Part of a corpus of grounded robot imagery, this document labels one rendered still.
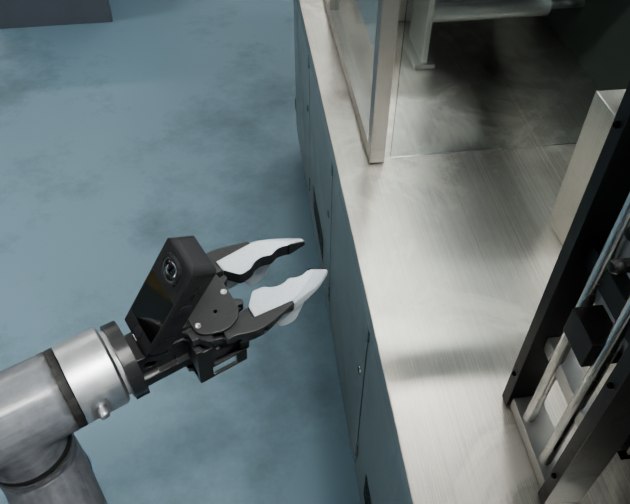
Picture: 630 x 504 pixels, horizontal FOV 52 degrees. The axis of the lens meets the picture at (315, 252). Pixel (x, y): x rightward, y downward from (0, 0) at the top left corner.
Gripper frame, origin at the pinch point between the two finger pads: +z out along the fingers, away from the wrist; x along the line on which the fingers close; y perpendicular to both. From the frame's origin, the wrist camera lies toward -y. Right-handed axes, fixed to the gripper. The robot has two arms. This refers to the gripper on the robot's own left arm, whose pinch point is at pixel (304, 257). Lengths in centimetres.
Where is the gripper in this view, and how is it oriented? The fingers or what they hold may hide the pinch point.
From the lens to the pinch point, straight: 63.9
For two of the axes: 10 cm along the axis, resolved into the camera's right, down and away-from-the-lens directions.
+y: -0.8, 6.0, 8.0
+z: 8.3, -4.1, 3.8
